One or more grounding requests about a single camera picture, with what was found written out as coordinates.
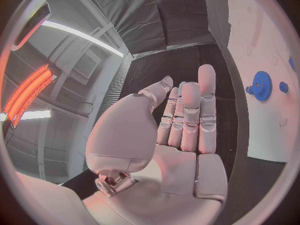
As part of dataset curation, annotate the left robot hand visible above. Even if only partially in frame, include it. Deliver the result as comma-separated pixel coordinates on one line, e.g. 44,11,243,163
81,63,229,225

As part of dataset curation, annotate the white task board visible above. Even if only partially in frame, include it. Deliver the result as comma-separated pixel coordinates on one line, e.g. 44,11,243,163
203,0,297,163

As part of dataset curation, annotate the glowing light bar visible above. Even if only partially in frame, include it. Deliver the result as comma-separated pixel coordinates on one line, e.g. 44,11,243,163
2,63,54,128

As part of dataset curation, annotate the small blue gear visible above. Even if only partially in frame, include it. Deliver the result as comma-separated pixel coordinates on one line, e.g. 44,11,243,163
278,81,290,94

